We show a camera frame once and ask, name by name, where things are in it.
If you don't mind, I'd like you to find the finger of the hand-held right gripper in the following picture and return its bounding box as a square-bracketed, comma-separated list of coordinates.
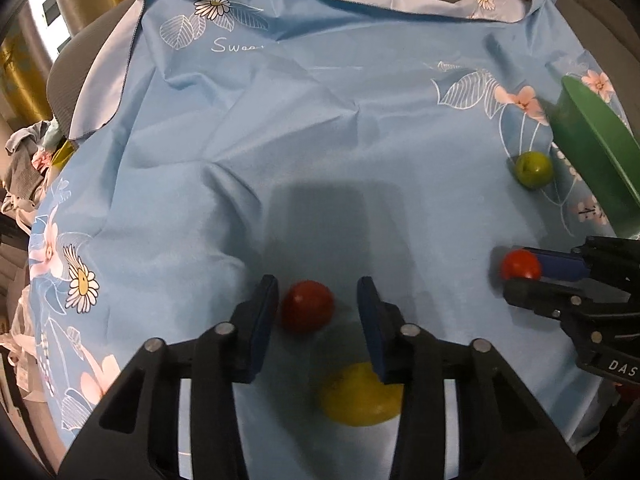
[502, 277, 640, 341]
[510, 236, 640, 291]

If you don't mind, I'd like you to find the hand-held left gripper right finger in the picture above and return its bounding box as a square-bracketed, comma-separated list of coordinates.
[356, 276, 586, 480]

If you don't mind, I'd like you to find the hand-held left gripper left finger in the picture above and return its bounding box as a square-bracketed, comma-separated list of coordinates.
[60, 274, 280, 480]

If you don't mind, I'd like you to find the red cherry tomato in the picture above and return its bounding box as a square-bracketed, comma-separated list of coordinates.
[280, 280, 335, 333]
[501, 251, 543, 282]

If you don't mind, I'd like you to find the green plastic bowl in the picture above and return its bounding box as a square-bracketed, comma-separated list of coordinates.
[547, 75, 640, 241]

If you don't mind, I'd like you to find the large yellow-green fruit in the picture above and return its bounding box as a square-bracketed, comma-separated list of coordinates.
[320, 362, 405, 427]

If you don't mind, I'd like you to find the small green fruit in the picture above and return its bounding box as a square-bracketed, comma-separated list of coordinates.
[515, 151, 555, 190]

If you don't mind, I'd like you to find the blue floral cloth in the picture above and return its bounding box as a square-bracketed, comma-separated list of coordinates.
[27, 0, 636, 480]

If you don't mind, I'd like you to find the green sofa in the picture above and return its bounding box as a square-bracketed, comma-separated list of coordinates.
[545, 0, 640, 131]

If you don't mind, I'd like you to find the pile of grey clothes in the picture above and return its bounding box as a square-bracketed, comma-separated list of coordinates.
[2, 120, 76, 226]

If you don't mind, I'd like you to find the yellow patterned curtain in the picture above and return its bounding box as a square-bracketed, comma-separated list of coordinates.
[0, 0, 131, 116]

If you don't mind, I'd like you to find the window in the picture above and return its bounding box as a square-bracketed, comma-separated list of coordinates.
[27, 0, 76, 56]

